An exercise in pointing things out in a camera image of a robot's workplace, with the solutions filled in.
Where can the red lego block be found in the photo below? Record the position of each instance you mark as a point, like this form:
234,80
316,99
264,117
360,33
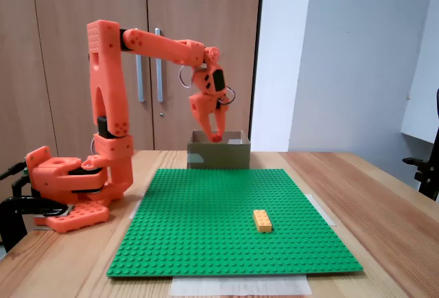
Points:
216,138

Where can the cardboard box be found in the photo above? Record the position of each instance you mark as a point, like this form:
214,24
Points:
219,157

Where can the green lego baseplate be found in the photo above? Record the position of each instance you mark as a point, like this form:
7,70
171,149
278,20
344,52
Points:
205,229

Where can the yellow lego block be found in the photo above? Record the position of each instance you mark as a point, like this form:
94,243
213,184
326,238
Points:
262,221

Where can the wooden cabinet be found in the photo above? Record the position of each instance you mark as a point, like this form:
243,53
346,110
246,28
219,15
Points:
205,2

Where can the wide translucent tape strip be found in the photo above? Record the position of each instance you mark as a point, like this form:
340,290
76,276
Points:
240,286

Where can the black table clamp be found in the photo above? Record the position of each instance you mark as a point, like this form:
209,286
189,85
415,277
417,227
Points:
34,205

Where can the white board panel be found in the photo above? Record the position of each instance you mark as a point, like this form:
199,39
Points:
425,88

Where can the black chair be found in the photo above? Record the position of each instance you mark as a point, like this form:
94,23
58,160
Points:
428,174

